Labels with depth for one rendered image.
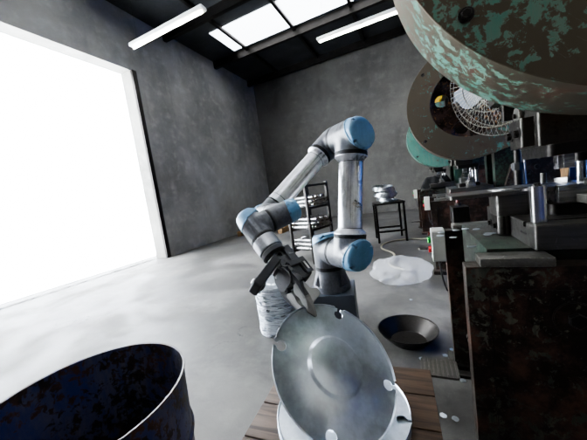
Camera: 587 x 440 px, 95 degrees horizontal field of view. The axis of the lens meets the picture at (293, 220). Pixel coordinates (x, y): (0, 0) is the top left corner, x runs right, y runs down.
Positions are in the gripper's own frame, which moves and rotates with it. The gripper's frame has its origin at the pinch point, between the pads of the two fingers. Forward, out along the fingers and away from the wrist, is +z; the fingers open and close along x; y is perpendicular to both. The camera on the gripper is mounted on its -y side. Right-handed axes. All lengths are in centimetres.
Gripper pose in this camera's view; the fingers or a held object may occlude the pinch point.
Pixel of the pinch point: (309, 313)
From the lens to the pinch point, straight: 69.8
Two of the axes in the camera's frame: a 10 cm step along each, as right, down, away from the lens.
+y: 7.2, -1.7, 6.7
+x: -3.8, 7.1, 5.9
